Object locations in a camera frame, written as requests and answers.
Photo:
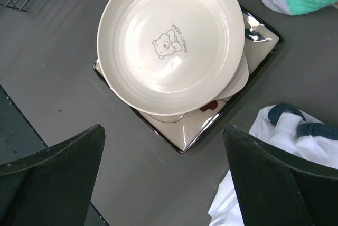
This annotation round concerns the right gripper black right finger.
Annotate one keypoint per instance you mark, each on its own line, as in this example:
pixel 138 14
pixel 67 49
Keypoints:
pixel 275 187

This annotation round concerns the white printed t-shirt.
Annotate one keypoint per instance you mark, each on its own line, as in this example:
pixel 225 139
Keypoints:
pixel 290 129

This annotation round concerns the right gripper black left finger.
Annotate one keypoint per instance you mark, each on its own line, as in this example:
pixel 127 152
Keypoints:
pixel 53 186

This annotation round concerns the square floral ceramic plate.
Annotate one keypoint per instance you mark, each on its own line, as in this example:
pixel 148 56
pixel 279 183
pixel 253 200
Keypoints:
pixel 183 131

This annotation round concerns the cream round plate with drawing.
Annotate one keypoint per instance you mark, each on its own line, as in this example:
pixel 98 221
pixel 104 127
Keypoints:
pixel 170 57

